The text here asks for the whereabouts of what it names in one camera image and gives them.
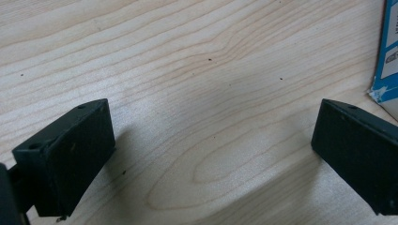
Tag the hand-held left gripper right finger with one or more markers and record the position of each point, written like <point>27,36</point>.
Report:
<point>359,153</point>

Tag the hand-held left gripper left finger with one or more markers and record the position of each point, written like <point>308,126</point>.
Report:
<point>72,156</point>

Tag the blue and white cardboard box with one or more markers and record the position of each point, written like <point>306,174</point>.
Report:
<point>387,53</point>

